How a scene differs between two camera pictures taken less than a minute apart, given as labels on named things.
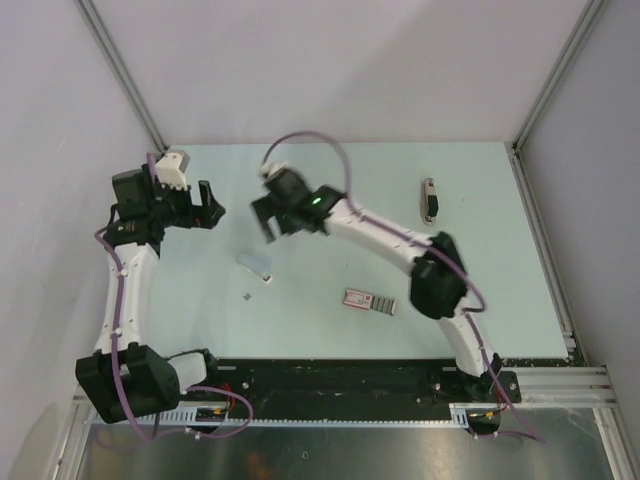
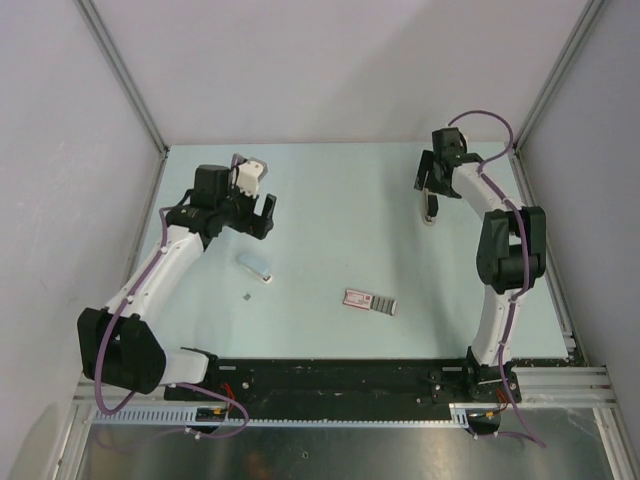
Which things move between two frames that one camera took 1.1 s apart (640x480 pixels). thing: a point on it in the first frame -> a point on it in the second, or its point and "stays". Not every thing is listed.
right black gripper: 267,209 -> 426,163
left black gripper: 206,215 -> 259,230
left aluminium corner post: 122,73 stays
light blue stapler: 257,264 stays
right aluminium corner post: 590,11 stays
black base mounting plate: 348,382 stays
